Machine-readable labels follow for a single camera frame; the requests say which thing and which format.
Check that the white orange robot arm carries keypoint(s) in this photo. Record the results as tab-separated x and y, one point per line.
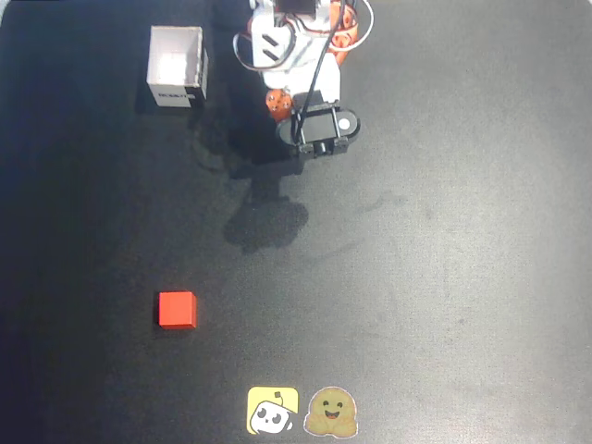
273	28

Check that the hugging face emoji sticker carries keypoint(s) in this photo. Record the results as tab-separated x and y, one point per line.
330	411

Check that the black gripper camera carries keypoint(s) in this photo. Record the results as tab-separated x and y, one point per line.
319	125

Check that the yellow robot face sticker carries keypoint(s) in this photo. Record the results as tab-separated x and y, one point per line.
273	409

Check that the white cardboard box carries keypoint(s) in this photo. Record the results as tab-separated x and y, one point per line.
173	55

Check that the red cube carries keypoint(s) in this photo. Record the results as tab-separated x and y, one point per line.
177	310

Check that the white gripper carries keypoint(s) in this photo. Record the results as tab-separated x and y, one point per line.
278	105

